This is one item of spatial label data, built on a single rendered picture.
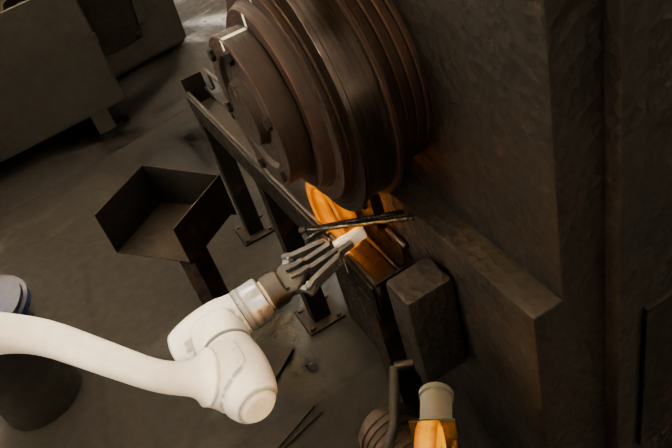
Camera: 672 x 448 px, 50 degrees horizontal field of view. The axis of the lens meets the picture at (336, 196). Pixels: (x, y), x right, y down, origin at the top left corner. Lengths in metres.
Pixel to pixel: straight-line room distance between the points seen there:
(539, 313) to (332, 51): 0.49
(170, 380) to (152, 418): 1.09
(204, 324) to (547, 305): 0.63
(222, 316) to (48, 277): 1.75
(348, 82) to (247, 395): 0.55
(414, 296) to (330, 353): 1.03
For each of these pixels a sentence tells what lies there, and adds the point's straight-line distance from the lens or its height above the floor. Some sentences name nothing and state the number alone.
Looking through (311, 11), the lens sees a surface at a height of 1.30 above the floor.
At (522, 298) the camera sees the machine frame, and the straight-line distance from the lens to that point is 1.13.
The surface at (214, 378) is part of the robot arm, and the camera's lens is 1.27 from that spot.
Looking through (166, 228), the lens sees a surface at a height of 0.60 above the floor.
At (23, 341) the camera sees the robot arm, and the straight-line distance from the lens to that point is 1.32.
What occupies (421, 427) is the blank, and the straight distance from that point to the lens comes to 1.13.
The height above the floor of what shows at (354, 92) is 1.19.
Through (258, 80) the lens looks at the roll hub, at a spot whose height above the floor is 1.21.
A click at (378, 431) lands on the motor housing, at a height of 0.53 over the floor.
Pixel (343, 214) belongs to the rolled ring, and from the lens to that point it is 1.45.
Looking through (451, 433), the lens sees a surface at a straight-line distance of 1.22.
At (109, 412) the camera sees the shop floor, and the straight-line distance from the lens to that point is 2.44.
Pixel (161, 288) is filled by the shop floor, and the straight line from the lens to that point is 2.72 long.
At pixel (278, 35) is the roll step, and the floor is 1.26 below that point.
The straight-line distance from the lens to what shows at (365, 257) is 1.54.
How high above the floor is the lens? 1.72
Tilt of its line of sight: 38 degrees down
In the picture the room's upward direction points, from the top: 18 degrees counter-clockwise
